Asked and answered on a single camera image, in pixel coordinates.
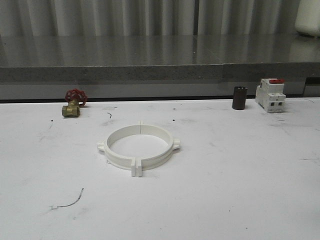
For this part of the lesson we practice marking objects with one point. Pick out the white half pipe clamp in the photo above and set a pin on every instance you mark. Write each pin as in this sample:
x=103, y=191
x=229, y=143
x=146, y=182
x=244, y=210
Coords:
x=117, y=160

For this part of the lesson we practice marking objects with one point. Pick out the dark brown pipe coupling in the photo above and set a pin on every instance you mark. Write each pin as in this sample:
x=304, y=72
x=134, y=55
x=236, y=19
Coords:
x=239, y=97

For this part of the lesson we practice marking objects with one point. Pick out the brass valve red handwheel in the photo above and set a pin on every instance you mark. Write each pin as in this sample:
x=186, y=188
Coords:
x=75, y=98

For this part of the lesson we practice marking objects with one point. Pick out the grey stone counter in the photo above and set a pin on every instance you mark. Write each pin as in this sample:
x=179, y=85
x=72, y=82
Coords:
x=155, y=67

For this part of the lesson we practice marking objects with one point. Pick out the white container on counter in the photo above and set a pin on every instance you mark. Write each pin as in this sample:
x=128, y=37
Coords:
x=308, y=18

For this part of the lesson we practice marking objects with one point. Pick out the white circuit breaker red switch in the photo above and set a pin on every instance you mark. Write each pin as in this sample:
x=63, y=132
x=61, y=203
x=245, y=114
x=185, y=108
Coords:
x=269, y=95

